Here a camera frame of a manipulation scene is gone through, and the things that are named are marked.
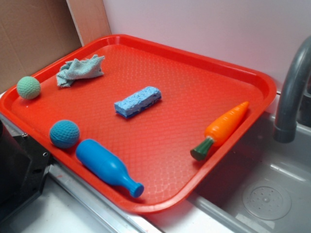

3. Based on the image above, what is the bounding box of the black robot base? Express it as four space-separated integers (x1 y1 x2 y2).
0 122 51 222

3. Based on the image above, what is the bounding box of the light blue cloth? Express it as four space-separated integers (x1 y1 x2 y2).
56 54 105 87

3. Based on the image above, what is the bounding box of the red plastic tray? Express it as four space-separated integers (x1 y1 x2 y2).
0 35 276 214

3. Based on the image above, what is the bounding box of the blue sponge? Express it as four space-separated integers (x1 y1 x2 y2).
114 86 162 118

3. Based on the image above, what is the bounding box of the orange toy carrot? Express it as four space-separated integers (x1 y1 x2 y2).
190 101 249 161

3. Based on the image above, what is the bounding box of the blue plastic bottle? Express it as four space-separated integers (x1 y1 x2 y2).
76 139 144 198

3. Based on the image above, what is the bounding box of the blue dimpled ball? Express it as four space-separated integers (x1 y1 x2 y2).
50 120 80 149

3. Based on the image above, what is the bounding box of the grey plastic sink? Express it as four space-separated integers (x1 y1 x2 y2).
147 114 311 233

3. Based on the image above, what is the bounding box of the green dimpled ball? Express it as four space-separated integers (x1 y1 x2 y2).
17 76 41 100

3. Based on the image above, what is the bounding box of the brown cardboard panel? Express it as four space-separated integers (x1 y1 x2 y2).
0 0 111 92

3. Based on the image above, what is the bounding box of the grey faucet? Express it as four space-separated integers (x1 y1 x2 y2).
273 37 311 143

